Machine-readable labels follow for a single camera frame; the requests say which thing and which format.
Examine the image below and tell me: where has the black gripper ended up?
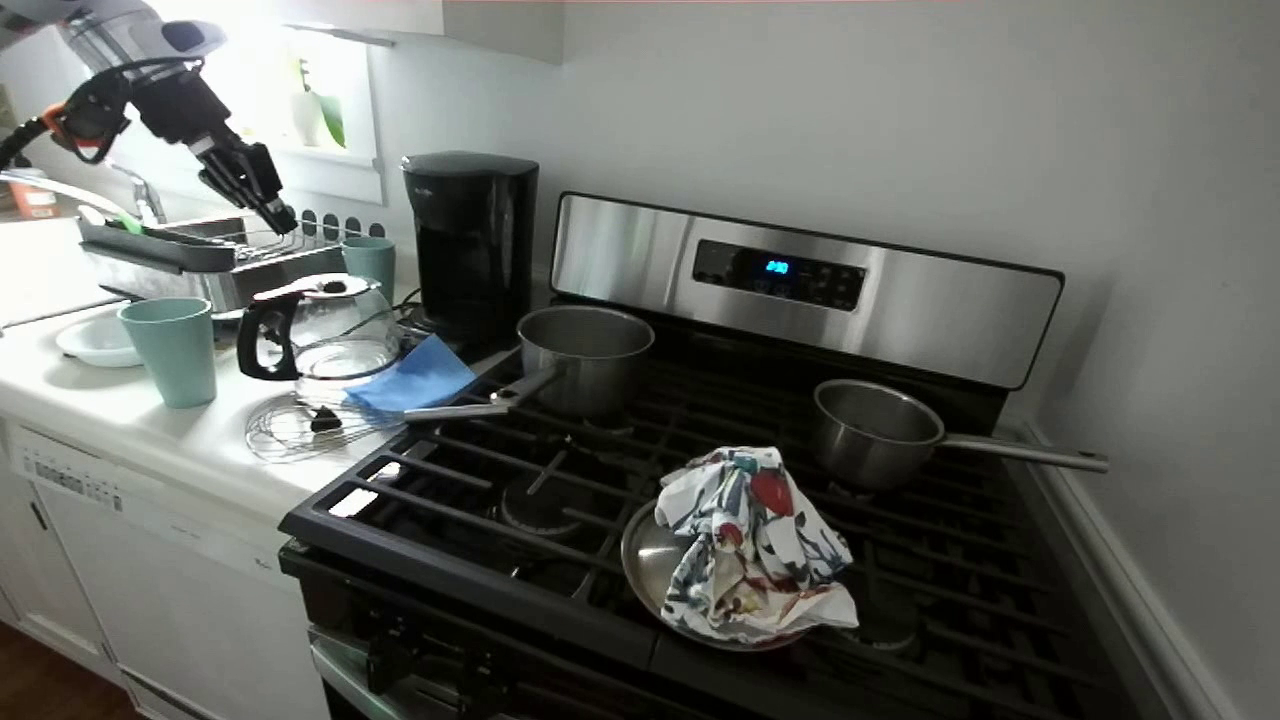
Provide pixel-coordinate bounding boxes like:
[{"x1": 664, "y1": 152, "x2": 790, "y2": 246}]
[{"x1": 122, "y1": 65, "x2": 303, "y2": 242}]

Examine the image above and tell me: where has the teal plastic cup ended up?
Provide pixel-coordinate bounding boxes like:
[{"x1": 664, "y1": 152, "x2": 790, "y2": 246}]
[{"x1": 115, "y1": 298, "x2": 221, "y2": 412}]

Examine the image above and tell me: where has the steel countertop appliance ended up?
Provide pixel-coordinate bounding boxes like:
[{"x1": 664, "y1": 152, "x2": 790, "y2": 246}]
[{"x1": 77, "y1": 212, "x2": 351, "y2": 316}]

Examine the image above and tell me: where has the framed plant picture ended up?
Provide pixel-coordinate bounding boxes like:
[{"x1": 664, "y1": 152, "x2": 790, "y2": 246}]
[{"x1": 272, "y1": 23, "x2": 390, "y2": 171}]

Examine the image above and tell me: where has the teal canister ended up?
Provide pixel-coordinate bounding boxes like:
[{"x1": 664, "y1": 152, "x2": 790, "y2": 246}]
[{"x1": 339, "y1": 235, "x2": 398, "y2": 309}]

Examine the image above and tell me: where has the black coffee maker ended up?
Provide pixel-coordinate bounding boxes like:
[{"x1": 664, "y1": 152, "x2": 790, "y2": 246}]
[{"x1": 398, "y1": 147, "x2": 543, "y2": 366}]

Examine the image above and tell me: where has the blue dish cloth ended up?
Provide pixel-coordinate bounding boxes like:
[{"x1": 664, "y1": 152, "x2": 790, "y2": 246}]
[{"x1": 345, "y1": 334, "x2": 478, "y2": 432}]

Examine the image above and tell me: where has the white plate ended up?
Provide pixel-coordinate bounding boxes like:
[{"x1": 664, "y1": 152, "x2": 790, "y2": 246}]
[{"x1": 53, "y1": 313, "x2": 142, "y2": 372}]

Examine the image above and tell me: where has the white dishwasher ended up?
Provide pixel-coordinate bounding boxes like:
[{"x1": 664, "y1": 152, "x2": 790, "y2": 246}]
[{"x1": 0, "y1": 415, "x2": 332, "y2": 720}]

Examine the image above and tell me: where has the steel frying pan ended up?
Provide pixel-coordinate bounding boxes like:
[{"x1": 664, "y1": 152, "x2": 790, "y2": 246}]
[{"x1": 614, "y1": 498, "x2": 855, "y2": 658}]

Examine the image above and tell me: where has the patterned kitchen towel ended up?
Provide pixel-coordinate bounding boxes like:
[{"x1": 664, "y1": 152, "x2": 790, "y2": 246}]
[{"x1": 653, "y1": 444, "x2": 863, "y2": 651}]

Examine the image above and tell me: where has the small steel saucepan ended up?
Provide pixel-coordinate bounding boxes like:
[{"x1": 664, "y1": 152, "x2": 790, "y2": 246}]
[{"x1": 802, "y1": 376, "x2": 1112, "y2": 498}]

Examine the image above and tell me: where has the black and steel gas stove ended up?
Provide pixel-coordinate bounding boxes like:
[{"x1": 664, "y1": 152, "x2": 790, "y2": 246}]
[{"x1": 276, "y1": 189, "x2": 1137, "y2": 720}]

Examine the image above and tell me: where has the white wall outlet strip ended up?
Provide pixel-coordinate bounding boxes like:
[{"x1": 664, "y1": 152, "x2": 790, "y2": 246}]
[{"x1": 272, "y1": 199, "x2": 390, "y2": 248}]

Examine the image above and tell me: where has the glass carafe with black handle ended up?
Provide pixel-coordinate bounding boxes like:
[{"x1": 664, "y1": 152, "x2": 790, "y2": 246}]
[{"x1": 235, "y1": 273, "x2": 405, "y2": 391}]

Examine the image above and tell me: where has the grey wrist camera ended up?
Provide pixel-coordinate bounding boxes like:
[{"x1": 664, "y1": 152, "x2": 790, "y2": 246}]
[{"x1": 153, "y1": 13, "x2": 231, "y2": 57}]

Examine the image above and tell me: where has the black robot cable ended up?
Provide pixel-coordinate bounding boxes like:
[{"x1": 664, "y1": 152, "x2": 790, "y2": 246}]
[{"x1": 0, "y1": 52, "x2": 205, "y2": 171}]

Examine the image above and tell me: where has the orange wrist cable clip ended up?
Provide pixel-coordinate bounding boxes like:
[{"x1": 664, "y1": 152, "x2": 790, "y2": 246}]
[{"x1": 43, "y1": 100, "x2": 101, "y2": 147}]

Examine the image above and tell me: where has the steel wire whisk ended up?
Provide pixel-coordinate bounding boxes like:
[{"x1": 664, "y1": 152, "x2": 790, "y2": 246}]
[{"x1": 241, "y1": 397, "x2": 351, "y2": 467}]

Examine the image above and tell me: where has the white wall cabinet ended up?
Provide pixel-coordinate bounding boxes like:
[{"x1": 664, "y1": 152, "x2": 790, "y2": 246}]
[{"x1": 262, "y1": 0, "x2": 566, "y2": 65}]

